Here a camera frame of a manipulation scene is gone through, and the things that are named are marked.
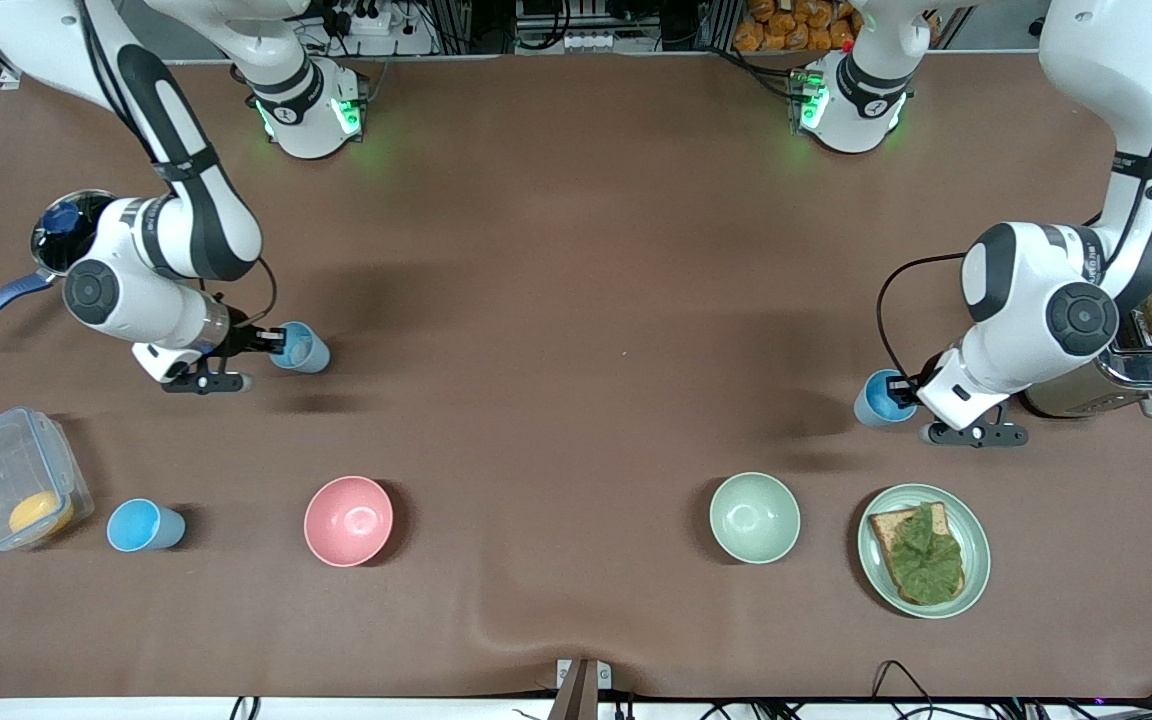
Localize blue plastic cup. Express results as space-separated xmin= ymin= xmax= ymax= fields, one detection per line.
xmin=853 ymin=369 xmax=922 ymax=429
xmin=106 ymin=498 xmax=187 ymax=553
xmin=269 ymin=321 xmax=331 ymax=375

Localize brown toast slice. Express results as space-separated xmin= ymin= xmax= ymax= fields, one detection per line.
xmin=868 ymin=502 xmax=967 ymax=607

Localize pale green plate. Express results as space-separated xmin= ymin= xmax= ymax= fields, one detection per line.
xmin=857 ymin=484 xmax=992 ymax=620

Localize green lettuce leaf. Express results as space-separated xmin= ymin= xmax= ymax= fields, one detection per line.
xmin=886 ymin=503 xmax=965 ymax=605

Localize silver toaster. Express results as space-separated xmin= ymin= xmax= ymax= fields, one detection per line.
xmin=1021 ymin=235 xmax=1152 ymax=419

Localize glass lid with blue knob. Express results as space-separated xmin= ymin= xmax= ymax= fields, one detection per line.
xmin=33 ymin=190 xmax=117 ymax=276

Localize pink bowl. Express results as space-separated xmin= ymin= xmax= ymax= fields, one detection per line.
xmin=303 ymin=475 xmax=395 ymax=568

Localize pale green bowl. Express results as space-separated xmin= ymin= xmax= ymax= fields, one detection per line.
xmin=708 ymin=471 xmax=802 ymax=565

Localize yellow round food piece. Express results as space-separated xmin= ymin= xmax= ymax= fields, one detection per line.
xmin=8 ymin=490 xmax=75 ymax=537

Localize brown table cover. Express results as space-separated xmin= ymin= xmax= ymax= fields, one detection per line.
xmin=0 ymin=50 xmax=1152 ymax=701

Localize white power strip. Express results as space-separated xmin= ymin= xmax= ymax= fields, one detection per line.
xmin=341 ymin=3 xmax=409 ymax=37

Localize bag of orange buns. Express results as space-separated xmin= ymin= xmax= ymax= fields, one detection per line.
xmin=733 ymin=0 xmax=857 ymax=53

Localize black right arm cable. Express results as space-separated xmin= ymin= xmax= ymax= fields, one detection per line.
xmin=76 ymin=0 xmax=279 ymax=331

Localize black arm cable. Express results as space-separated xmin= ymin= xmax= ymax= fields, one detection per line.
xmin=876 ymin=0 xmax=1152 ymax=391
xmin=76 ymin=0 xmax=279 ymax=331

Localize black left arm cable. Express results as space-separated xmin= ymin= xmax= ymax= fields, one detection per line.
xmin=876 ymin=0 xmax=1152 ymax=391

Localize black cable loop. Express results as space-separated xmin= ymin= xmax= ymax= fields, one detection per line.
xmin=871 ymin=660 xmax=947 ymax=720

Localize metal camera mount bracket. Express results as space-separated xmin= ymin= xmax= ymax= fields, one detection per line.
xmin=548 ymin=658 xmax=612 ymax=720

